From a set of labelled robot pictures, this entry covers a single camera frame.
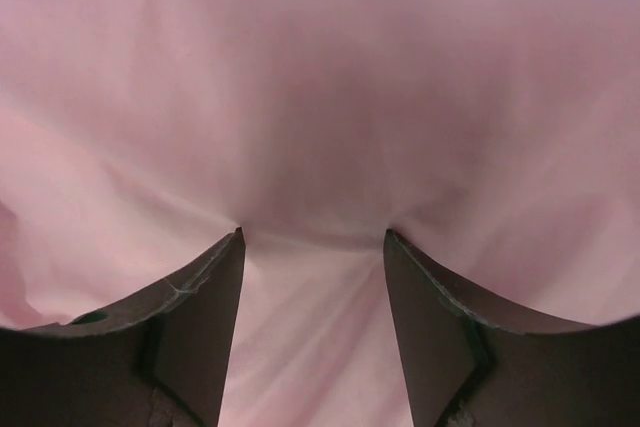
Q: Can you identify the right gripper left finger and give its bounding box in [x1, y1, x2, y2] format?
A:
[1, 230, 245, 426]

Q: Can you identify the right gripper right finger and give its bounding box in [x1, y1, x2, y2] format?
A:
[383, 231, 639, 426]

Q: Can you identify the pink satin pillowcase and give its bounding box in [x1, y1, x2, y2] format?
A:
[1, 0, 639, 426]

